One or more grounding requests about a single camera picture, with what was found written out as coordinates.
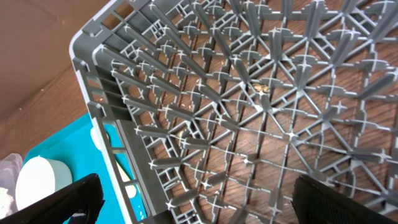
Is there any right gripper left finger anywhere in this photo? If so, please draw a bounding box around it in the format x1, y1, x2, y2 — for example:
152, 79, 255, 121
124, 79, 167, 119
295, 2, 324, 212
1, 173, 104, 224

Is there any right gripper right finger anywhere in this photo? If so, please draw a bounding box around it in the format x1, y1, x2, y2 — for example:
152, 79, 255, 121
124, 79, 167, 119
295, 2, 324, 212
292, 175, 397, 224

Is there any small white bowl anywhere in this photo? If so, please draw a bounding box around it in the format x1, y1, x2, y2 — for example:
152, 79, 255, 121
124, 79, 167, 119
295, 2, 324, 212
16, 156, 73, 210

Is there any white bowl with rice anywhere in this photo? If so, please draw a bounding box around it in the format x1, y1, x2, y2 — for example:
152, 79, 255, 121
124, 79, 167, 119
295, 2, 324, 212
90, 128, 102, 151

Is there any grey dishwasher rack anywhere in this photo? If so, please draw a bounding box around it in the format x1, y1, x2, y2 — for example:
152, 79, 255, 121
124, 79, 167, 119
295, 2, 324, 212
69, 1, 397, 223

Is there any teal serving tray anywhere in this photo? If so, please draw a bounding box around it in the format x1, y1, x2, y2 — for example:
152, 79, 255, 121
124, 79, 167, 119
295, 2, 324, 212
23, 112, 148, 224

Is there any clear plastic bin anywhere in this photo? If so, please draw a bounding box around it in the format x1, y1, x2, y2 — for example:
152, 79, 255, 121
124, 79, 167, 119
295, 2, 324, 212
0, 153, 23, 219

